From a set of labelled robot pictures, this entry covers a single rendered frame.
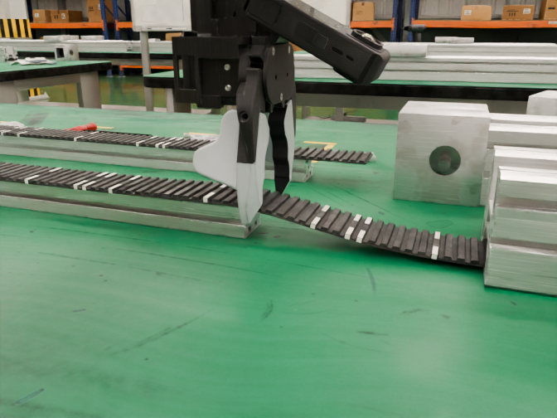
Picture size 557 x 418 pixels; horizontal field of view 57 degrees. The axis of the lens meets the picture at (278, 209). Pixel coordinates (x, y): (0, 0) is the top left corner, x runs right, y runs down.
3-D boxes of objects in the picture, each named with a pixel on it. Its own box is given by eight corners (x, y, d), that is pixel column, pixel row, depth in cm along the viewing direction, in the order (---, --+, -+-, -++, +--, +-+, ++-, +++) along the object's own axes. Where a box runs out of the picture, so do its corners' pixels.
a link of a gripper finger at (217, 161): (196, 218, 45) (208, 111, 45) (260, 226, 43) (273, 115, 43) (178, 217, 42) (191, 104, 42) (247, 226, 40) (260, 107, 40)
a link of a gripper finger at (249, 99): (248, 167, 43) (259, 64, 43) (268, 168, 43) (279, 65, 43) (225, 160, 39) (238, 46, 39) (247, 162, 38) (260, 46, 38)
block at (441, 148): (389, 205, 55) (395, 115, 52) (402, 176, 66) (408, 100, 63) (479, 215, 52) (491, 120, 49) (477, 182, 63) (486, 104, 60)
